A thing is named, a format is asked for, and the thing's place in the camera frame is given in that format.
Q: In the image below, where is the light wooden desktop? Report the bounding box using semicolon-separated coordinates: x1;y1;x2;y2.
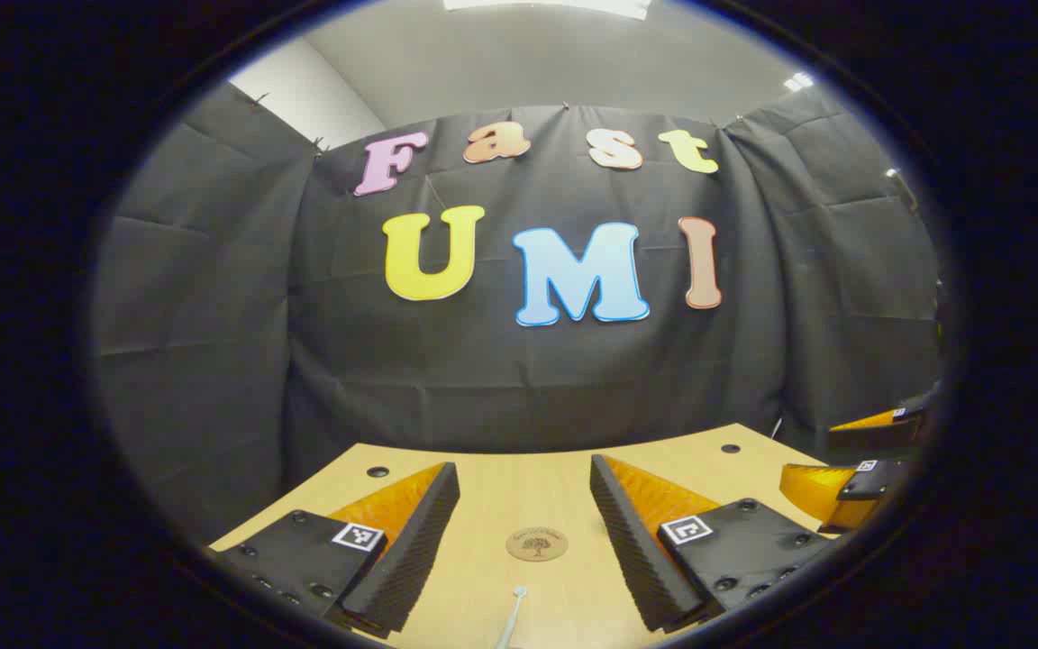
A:
208;422;844;649

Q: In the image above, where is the pale green toothbrush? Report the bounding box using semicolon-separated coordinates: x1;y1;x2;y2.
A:
494;585;529;649

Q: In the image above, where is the black backdrop cloth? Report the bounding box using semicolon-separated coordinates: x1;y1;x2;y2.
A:
91;81;943;542

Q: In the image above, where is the round cork coaster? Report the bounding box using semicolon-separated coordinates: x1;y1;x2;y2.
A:
506;527;569;562

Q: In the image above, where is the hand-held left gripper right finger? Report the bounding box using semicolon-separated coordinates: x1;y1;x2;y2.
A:
589;453;835;634

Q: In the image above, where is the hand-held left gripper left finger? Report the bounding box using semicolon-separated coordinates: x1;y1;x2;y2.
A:
213;462;461;641

